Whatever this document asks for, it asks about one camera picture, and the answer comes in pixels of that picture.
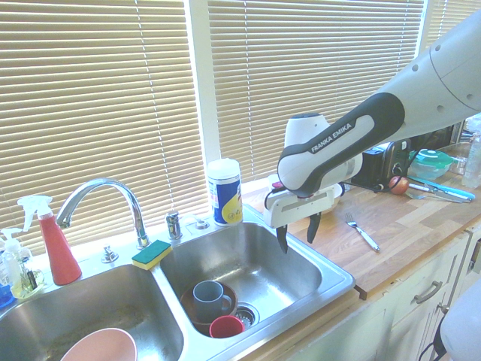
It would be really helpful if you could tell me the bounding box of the stainless steel double sink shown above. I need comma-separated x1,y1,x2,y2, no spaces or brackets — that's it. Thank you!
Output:
0,202,357,361

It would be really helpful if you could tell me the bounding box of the red cup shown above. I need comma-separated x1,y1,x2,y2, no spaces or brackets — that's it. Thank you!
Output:
209,314,245,339

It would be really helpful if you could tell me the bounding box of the green-lidded food container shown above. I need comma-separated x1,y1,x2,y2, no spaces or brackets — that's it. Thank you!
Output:
408,148,455,181

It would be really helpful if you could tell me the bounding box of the black and silver toaster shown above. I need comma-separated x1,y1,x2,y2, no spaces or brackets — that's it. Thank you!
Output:
360,138,413,188

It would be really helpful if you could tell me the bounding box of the blue plastic object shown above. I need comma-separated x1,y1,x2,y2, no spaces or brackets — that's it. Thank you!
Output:
0,284,15,310

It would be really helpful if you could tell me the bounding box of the red apple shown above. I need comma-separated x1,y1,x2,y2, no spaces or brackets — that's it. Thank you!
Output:
388,175,410,196

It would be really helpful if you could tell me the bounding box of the black cable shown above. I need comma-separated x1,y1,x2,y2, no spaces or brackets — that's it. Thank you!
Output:
419,306,451,361

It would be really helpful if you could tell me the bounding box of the dark microwave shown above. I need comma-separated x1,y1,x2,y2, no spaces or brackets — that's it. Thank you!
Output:
409,120,466,152

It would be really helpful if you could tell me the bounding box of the chrome faucet knob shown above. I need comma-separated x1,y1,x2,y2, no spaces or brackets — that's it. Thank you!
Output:
100,243,119,263

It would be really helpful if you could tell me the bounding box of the cleaning wipes canister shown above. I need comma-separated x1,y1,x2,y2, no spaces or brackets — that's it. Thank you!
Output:
207,158,244,228

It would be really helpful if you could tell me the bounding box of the clear water bottle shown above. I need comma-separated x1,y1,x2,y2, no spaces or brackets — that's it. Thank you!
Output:
461,131,481,189

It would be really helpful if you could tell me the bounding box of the green and yellow sponge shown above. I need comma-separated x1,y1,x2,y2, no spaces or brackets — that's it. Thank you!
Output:
131,239,173,271

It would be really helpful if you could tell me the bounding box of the pink bowl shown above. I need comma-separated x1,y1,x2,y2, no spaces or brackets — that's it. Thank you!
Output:
59,327,138,361

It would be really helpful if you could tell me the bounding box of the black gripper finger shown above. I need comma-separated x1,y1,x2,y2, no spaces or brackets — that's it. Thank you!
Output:
306,212,323,244
276,224,289,254

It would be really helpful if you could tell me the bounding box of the metal drain strainer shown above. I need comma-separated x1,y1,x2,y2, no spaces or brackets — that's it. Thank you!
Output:
232,302,261,332

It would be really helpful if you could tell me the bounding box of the grey mug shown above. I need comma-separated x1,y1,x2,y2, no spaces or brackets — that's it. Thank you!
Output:
192,281,234,319

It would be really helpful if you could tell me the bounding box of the narrow beige window blind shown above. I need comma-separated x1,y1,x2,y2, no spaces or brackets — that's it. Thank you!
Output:
426,0,481,50

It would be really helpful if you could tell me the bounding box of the cream kitchen cabinet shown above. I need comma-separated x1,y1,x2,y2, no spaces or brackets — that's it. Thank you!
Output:
285,225,481,361

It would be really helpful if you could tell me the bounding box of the red spray bottle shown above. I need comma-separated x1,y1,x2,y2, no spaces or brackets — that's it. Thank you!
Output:
17,195,83,286

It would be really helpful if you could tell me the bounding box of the wide beige window blind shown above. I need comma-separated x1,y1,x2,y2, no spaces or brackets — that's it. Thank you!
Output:
206,0,425,182
0,0,204,257

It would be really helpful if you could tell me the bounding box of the clear soap pump bottle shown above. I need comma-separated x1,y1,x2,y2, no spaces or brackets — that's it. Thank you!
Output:
0,227,23,290

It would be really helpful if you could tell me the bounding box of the metal drawer handle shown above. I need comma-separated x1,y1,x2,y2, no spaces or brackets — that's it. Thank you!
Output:
414,280,443,305

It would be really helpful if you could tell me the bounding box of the white bowl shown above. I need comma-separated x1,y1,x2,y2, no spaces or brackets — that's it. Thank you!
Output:
322,183,346,214

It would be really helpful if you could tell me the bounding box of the chrome curved faucet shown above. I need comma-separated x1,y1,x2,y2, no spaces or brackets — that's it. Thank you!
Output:
55,177,151,250

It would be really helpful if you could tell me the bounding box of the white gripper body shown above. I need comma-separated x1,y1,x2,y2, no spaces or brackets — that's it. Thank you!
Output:
262,183,337,229

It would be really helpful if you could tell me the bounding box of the chrome sink sprayer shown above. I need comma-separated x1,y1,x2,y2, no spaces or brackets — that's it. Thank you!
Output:
165,210,184,241

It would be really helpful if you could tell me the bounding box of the white rounded housing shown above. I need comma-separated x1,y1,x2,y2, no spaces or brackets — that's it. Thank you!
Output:
439,281,481,361

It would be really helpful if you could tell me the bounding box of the white-handled metal fork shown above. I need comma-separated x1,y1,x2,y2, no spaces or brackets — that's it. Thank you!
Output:
344,212,381,253

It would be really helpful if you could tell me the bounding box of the brown bowl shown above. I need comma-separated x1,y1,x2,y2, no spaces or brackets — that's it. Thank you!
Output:
180,280,239,327

